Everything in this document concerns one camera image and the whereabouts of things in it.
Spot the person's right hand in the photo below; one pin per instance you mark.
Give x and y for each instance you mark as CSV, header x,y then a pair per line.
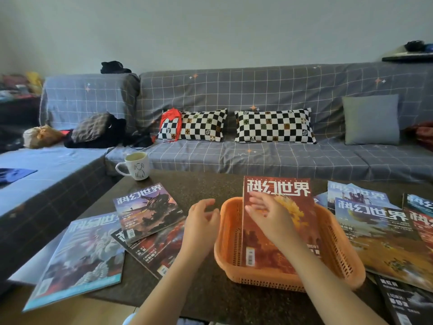
x,y
275,223

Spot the person's left hand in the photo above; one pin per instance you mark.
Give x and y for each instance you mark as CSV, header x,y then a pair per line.
x,y
199,230

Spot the person's left fingers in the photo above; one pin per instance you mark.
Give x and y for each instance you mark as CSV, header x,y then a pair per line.
x,y
203,203

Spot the person's right fingers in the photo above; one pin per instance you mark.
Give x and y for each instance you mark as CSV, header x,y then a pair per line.
x,y
258,210

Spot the orange-red cover magazine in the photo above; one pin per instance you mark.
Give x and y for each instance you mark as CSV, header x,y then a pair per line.
x,y
304,213

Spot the person's left forearm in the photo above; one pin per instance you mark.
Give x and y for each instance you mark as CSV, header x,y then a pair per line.
x,y
169,291

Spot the person's right forearm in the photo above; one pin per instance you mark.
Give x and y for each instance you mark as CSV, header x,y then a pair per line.
x,y
324,287

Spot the purple aircraft cover magazine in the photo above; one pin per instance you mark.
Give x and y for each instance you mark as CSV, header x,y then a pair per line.
x,y
149,213

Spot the dark red cover magazine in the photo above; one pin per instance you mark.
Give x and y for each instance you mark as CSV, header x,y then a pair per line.
x,y
159,248

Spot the small light blue magazine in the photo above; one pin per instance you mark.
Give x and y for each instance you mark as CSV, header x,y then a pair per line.
x,y
321,199

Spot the white mug with drawing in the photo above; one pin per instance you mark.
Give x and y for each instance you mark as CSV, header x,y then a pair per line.
x,y
137,165

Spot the black white checkered pillow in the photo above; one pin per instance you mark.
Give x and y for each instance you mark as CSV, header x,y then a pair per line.
x,y
274,126
203,125

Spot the red-orange cloth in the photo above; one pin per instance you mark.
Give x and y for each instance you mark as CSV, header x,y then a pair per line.
x,y
171,123

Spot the orange plastic basket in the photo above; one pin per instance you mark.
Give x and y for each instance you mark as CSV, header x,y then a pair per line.
x,y
338,257

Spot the blue castle cover magazine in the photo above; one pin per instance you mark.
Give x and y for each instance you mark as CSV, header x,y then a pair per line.
x,y
355,193

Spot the black clothing pile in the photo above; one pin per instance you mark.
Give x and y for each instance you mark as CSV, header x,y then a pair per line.
x,y
115,135

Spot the grey grid-covered sofa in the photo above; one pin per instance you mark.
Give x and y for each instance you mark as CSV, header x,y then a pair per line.
x,y
270,91

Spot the yellow field cover magazine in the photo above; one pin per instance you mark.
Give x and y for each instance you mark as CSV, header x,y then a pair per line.
x,y
382,243

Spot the pale blue white-creature magazine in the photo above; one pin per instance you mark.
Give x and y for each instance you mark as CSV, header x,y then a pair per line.
x,y
81,260

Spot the grey plaid bag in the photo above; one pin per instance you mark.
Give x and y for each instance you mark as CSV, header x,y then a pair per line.
x,y
91,126

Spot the plain grey cushion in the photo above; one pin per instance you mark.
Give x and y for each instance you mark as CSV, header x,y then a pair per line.
x,y
370,120

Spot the teal cover magazine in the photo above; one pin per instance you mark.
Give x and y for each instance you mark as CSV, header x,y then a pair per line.
x,y
419,202

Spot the black garment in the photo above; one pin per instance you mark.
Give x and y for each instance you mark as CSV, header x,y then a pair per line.
x,y
113,67

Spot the black cover magazine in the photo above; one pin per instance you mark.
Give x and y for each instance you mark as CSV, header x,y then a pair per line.
x,y
406,301

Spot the yellow-brown bag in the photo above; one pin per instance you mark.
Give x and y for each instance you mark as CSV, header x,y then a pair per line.
x,y
42,136

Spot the red-brown cloth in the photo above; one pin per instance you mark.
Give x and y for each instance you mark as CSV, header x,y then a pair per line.
x,y
423,133

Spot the dark blue cloth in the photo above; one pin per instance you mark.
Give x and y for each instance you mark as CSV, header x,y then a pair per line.
x,y
13,175

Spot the dark side table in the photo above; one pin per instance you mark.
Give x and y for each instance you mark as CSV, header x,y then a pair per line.
x,y
17,115

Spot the pile of colourful items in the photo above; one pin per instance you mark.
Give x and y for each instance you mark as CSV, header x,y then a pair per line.
x,y
20,85

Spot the black object on shelf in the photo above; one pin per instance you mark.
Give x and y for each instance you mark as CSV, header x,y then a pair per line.
x,y
414,46

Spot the blue object on shelf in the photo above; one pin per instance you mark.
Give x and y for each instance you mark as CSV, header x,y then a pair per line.
x,y
429,48

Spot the dark wall shelf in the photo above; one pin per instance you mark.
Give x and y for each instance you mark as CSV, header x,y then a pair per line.
x,y
406,57

